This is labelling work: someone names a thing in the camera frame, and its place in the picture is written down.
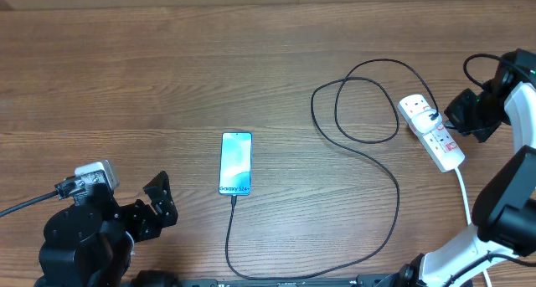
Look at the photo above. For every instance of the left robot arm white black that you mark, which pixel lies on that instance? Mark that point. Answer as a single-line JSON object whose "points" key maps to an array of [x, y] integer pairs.
{"points": [[90, 242]]}

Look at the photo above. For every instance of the Galaxy S24 smartphone blue screen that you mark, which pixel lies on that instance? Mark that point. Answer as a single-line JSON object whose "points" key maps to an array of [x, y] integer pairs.
{"points": [[235, 164]]}

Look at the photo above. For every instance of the white power strip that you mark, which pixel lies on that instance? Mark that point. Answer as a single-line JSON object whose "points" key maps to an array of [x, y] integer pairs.
{"points": [[439, 143]]}

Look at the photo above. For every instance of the white charger plug adapter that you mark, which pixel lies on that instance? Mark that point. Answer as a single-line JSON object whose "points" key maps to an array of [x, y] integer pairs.
{"points": [[425, 122]]}

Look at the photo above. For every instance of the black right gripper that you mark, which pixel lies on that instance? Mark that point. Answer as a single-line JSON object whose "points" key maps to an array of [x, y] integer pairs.
{"points": [[453, 114]]}

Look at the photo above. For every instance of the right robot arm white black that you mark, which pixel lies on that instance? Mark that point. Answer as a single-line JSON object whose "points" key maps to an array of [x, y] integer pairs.
{"points": [[503, 216]]}

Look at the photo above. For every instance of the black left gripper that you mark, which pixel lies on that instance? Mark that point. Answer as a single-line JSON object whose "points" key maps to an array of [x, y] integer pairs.
{"points": [[150, 225]]}

